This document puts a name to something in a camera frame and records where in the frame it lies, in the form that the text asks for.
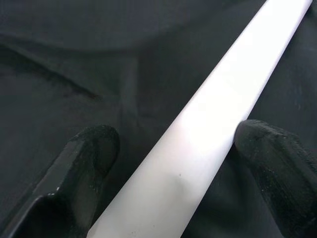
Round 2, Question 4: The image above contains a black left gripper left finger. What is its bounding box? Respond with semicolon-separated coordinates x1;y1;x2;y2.
0;124;121;238

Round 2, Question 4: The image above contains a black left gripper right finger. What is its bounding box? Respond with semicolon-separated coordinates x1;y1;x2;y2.
234;119;317;238

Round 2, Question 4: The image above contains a white plastic table leg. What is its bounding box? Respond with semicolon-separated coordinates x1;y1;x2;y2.
86;0;314;238

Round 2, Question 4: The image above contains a black table cloth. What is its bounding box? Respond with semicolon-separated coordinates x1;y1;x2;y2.
0;0;317;238

